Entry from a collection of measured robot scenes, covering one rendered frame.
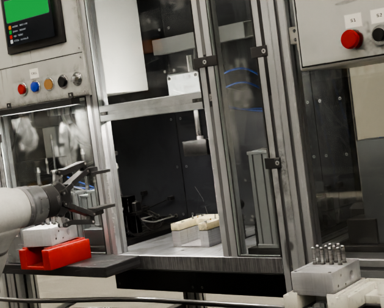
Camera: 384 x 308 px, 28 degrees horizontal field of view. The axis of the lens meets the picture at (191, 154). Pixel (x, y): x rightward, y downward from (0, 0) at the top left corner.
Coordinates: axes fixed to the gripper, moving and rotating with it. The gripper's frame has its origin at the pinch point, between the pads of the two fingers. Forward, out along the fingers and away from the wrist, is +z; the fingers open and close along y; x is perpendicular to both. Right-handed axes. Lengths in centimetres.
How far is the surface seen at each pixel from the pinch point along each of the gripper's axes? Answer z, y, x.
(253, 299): 282, -112, 157
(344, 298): 0, -25, -63
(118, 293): 277, -112, 277
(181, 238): 32.2, -18.9, 3.6
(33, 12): 18, 51, 36
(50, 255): 2.5, -17.5, 25.1
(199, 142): 39.3, 7.1, -1.8
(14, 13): 18, 52, 44
